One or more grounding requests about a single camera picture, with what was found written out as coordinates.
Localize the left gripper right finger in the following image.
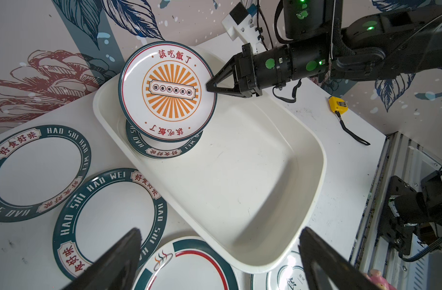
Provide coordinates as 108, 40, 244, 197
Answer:
299, 227, 378, 290

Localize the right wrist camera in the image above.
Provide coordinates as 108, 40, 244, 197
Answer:
222, 2, 266, 54

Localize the yellow tag with cable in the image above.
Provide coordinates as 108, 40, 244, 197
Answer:
328, 95, 371, 146

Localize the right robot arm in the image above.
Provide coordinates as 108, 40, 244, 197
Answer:
206, 1, 442, 98

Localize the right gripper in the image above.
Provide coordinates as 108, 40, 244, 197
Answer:
206, 37, 330, 99

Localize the orange sunburst plate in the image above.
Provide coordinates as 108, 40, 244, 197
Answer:
118, 41, 217, 143

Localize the white plate with green emblem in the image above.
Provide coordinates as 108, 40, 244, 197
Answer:
251, 251, 309, 290

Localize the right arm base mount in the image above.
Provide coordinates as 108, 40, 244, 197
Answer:
377, 170, 442, 263

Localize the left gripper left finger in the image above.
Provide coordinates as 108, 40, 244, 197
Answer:
64, 228, 142, 290

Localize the white plastic bin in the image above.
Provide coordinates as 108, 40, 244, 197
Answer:
93, 77, 327, 274

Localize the pink toy figure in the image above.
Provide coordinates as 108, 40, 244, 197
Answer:
365, 269, 397, 290

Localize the green red rim plate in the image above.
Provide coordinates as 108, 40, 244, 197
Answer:
132, 236, 239, 290

